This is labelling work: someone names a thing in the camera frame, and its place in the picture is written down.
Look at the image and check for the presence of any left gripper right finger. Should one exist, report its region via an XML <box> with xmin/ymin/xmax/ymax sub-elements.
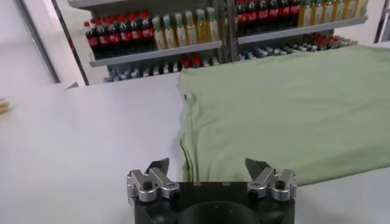
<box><xmin>244</xmin><ymin>157</ymin><xmax>298</xmax><ymax>203</ymax></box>

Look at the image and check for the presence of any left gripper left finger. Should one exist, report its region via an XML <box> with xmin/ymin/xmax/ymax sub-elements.
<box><xmin>126</xmin><ymin>157</ymin><xmax>181</xmax><ymax>204</ymax></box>

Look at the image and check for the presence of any light green T-shirt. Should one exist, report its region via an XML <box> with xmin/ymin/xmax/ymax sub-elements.
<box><xmin>178</xmin><ymin>44</ymin><xmax>390</xmax><ymax>187</ymax></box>

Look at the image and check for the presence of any black beverage display shelf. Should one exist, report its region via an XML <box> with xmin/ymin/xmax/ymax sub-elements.
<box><xmin>225</xmin><ymin>0</ymin><xmax>390</xmax><ymax>61</ymax></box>
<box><xmin>50</xmin><ymin>0</ymin><xmax>232</xmax><ymax>86</ymax></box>

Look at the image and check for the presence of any yellow tea bottle green cap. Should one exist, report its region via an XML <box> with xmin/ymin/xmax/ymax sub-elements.
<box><xmin>152</xmin><ymin>15</ymin><xmax>165</xmax><ymax>51</ymax></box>
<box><xmin>322</xmin><ymin>0</ymin><xmax>335</xmax><ymax>24</ymax></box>
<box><xmin>185</xmin><ymin>10</ymin><xmax>198</xmax><ymax>46</ymax></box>
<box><xmin>196</xmin><ymin>8</ymin><xmax>209</xmax><ymax>44</ymax></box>
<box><xmin>355</xmin><ymin>0</ymin><xmax>369</xmax><ymax>19</ymax></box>
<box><xmin>206</xmin><ymin>6</ymin><xmax>220</xmax><ymax>43</ymax></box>
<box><xmin>174</xmin><ymin>12</ymin><xmax>187</xmax><ymax>47</ymax></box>
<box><xmin>311</xmin><ymin>0</ymin><xmax>324</xmax><ymax>26</ymax></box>
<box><xmin>344</xmin><ymin>0</ymin><xmax>356</xmax><ymax>21</ymax></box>
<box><xmin>163</xmin><ymin>13</ymin><xmax>176</xmax><ymax>49</ymax></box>
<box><xmin>333</xmin><ymin>0</ymin><xmax>346</xmax><ymax>23</ymax></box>
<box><xmin>298</xmin><ymin>0</ymin><xmax>312</xmax><ymax>27</ymax></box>

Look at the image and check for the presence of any grey window post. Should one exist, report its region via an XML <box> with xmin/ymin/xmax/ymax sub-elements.
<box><xmin>14</xmin><ymin>0</ymin><xmax>61</xmax><ymax>83</ymax></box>

